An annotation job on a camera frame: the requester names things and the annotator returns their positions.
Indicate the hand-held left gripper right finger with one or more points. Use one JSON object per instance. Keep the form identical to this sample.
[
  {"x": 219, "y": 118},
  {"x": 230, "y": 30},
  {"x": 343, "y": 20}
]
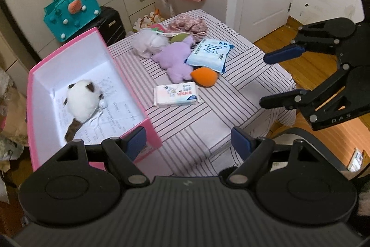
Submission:
[{"x": 241, "y": 142}]

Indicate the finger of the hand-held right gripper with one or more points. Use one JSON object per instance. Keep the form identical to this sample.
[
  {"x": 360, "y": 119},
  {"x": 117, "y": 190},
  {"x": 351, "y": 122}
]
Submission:
[
  {"x": 277, "y": 101},
  {"x": 284, "y": 54}
]

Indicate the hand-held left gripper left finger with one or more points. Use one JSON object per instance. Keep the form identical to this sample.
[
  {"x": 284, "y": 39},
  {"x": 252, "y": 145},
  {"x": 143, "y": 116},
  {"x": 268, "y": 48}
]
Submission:
[{"x": 137, "y": 142}]

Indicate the small white wipes pack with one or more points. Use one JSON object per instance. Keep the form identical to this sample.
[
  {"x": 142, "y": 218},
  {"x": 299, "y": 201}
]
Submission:
[{"x": 176, "y": 93}]

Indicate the orange makeup sponge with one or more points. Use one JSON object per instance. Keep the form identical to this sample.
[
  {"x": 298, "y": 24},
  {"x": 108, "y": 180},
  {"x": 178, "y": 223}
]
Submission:
[{"x": 203, "y": 77}]

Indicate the large blue wipes pack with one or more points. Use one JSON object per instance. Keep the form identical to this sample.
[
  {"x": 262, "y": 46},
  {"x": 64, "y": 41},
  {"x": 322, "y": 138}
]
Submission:
[{"x": 208, "y": 56}]

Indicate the purple plush toy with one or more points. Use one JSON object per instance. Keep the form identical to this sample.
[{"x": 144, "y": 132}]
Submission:
[{"x": 173, "y": 59}]

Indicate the pink cardboard box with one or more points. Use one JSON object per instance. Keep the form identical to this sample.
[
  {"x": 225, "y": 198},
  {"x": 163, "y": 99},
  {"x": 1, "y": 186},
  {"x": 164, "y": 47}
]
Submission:
[{"x": 57, "y": 67}]

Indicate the printed paper sheets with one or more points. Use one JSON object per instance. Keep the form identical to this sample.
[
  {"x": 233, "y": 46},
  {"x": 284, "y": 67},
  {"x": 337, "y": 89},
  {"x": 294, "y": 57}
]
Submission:
[{"x": 121, "y": 116}]

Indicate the striped tablecloth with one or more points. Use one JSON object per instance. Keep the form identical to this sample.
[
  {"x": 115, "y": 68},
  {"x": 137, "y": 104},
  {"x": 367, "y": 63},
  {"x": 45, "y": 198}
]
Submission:
[{"x": 231, "y": 96}]

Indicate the white brown cat plush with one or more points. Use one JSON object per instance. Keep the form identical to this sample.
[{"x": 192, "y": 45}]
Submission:
[{"x": 82, "y": 102}]

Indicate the small cardboard box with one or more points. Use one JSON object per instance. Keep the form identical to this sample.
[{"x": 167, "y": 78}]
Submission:
[{"x": 355, "y": 160}]

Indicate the white fluffy plush toy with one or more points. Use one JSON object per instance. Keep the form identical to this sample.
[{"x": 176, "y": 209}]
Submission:
[{"x": 147, "y": 43}]

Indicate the pink floral cloth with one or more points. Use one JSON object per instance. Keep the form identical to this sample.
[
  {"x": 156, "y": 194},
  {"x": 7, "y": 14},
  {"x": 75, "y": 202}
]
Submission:
[{"x": 188, "y": 24}]

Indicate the green felt leaf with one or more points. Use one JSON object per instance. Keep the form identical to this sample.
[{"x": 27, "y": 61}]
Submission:
[{"x": 179, "y": 37}]

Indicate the black suitcase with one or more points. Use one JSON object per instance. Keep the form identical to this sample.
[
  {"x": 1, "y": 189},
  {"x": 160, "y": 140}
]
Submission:
[{"x": 111, "y": 27}]

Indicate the brown paper bag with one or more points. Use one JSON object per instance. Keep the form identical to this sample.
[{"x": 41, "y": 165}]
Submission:
[{"x": 14, "y": 114}]

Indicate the white plastic bag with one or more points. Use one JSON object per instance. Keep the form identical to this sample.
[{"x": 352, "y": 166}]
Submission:
[{"x": 166, "y": 4}]

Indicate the teal felt handbag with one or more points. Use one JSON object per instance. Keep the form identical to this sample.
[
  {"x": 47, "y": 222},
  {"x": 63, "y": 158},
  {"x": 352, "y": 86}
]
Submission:
[{"x": 72, "y": 21}]

